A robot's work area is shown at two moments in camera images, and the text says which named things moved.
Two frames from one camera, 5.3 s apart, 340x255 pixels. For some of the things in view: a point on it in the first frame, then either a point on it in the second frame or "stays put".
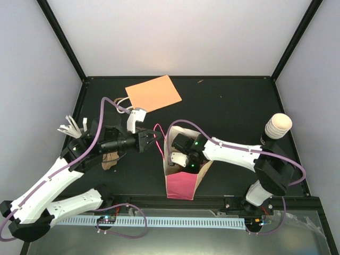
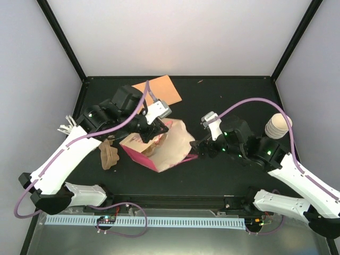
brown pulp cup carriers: x=109 y=159 stays put
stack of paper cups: x=278 y=126 stays put
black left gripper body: x=141 y=141 → x=146 y=136
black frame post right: x=312 y=11 stays put
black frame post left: x=62 y=36 stays put
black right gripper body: x=196 y=166 → x=213 y=151
